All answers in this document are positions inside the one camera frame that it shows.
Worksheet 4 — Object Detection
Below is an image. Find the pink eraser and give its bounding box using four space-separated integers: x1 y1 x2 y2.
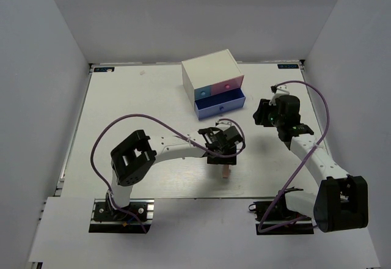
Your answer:
222 164 230 179

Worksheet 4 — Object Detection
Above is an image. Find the pink drawer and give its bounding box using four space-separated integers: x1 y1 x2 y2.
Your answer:
211 75 244 95

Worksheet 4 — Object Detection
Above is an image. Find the light blue small drawer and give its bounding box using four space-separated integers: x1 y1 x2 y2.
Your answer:
194 86 211 100

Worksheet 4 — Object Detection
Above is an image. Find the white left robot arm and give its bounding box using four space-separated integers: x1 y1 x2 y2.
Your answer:
108 123 245 219

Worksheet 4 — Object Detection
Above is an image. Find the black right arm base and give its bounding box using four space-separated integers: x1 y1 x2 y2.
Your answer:
248 201 315 235

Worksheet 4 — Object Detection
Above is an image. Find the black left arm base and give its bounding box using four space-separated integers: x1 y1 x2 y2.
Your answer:
89 199 155 234

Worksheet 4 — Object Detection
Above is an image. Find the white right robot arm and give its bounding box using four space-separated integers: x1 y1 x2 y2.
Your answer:
253 94 368 232

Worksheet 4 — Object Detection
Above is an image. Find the right blue corner label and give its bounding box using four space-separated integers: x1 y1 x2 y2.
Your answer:
277 64 299 69

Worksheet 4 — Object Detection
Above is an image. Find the blue corner label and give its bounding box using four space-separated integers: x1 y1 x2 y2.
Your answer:
277 64 299 69
93 67 115 72

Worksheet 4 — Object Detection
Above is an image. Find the white mini drawer cabinet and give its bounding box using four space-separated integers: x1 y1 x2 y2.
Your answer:
181 49 244 106

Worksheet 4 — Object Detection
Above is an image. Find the left blue corner label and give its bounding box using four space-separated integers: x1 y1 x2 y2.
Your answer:
93 67 115 72

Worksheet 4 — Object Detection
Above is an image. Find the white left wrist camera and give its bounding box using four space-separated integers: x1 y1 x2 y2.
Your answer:
215 119 232 130

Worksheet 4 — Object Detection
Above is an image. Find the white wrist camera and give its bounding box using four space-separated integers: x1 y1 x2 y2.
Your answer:
215 119 232 130
269 84 290 106

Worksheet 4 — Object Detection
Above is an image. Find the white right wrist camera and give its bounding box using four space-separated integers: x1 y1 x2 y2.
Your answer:
269 84 290 106

